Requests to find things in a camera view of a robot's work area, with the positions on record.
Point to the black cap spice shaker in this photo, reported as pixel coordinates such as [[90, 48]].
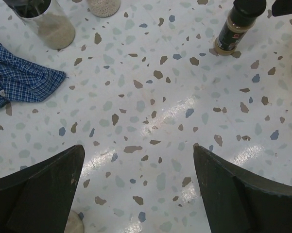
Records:
[[240, 19]]

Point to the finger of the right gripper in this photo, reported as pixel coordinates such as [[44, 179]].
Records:
[[282, 8]]

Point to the front centre glass jar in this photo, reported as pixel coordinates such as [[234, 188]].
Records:
[[74, 223]]

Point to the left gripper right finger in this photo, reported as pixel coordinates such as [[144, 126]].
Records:
[[239, 201]]

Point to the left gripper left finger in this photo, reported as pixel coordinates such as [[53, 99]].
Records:
[[38, 199]]

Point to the blue checkered shirt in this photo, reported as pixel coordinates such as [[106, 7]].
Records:
[[24, 81]]

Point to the taped lid glass jar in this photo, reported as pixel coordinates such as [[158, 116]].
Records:
[[47, 19]]

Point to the back right glass jar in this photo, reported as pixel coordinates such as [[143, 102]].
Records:
[[103, 8]]

